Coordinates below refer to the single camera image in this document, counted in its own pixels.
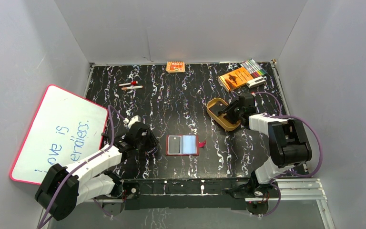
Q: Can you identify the orange white marker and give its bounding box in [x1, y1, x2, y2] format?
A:
[122, 85, 143, 90]

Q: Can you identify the orange book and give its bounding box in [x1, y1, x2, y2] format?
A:
[218, 67, 253, 92]

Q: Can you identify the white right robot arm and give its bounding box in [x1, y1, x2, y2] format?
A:
[207, 94, 312, 198]

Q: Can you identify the red capped marker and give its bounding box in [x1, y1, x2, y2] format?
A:
[119, 81, 138, 87]

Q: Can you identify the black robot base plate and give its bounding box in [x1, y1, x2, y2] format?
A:
[97, 178, 278, 214]

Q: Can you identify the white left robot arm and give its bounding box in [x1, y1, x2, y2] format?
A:
[34, 122, 159, 220]

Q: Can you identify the white whiteboard eraser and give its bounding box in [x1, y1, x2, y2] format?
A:
[246, 76, 265, 88]

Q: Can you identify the black VIP credit card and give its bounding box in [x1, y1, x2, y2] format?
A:
[167, 135, 181, 155]

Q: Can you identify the pack of coloured markers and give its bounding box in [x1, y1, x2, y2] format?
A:
[240, 59, 267, 78]

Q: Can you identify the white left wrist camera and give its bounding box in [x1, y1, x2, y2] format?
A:
[123, 115, 142, 129]

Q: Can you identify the black card in tray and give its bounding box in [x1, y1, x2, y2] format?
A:
[209, 101, 227, 117]

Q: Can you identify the yellow oval tray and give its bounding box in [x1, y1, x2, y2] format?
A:
[206, 98, 240, 131]

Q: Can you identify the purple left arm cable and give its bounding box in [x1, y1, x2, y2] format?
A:
[36, 105, 130, 229]

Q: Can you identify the small orange notepad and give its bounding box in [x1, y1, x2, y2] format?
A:
[166, 62, 185, 73]

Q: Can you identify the red leather card holder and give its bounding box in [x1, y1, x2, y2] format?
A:
[166, 135, 206, 156]

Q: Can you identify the pink framed whiteboard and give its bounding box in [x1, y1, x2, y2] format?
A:
[10, 84, 108, 185]

